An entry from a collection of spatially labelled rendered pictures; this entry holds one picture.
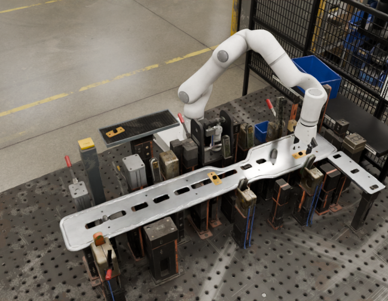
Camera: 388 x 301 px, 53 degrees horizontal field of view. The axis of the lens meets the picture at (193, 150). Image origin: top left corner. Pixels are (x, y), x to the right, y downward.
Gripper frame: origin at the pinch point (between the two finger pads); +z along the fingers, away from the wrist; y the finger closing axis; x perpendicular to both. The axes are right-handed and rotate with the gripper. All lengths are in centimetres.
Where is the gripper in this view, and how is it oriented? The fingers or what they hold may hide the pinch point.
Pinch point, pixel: (302, 146)
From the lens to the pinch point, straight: 200.2
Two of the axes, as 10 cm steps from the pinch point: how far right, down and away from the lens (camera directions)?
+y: 4.6, 5.8, -6.7
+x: 8.9, -3.0, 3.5
